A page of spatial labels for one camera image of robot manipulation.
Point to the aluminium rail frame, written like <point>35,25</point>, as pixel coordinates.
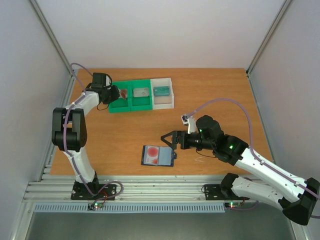
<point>137,188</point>

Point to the white bin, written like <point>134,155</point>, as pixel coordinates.
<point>161,103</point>

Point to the teal card stack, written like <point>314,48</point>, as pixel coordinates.
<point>161,91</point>

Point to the left green bin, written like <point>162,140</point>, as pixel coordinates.
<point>122,105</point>

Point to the middle green bin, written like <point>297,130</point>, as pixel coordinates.
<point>144,103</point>

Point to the right circuit board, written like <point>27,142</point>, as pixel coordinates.
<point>232,205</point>

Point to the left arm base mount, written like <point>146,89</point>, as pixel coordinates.
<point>80,192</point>

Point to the green bin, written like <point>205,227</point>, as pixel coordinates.
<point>144,103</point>
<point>122,105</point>

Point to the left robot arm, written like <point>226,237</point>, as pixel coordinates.
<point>69,129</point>

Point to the circuit board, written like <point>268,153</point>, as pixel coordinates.
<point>232,205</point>
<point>96,206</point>

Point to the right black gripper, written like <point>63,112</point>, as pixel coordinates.
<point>175,139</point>

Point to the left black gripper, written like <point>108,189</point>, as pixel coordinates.
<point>116,95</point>

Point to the left circuit board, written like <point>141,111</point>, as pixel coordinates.
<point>96,206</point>

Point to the red circle credit card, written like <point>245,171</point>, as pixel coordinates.
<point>123,93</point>

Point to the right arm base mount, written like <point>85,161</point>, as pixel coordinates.
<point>214,192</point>

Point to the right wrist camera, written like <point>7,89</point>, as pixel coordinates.
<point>190,122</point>

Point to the dark blue card holder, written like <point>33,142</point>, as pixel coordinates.
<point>166,157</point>

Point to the grey bird card stack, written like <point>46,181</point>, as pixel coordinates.
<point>140,92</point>

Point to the grey slotted cable duct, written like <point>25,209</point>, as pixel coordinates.
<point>130,208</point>

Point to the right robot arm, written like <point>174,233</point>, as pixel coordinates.
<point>295,196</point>

